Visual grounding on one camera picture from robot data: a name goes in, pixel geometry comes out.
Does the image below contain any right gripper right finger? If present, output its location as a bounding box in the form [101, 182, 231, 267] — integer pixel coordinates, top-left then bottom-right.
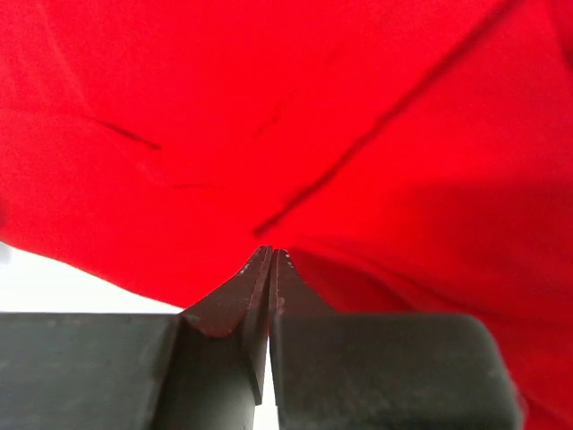
[269, 250, 524, 429]

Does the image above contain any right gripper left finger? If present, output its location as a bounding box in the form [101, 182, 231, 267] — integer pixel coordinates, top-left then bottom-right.
[1, 246, 272, 429]

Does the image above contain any red cloth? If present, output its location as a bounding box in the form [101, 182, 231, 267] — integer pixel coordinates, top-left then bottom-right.
[1, 1, 572, 429]

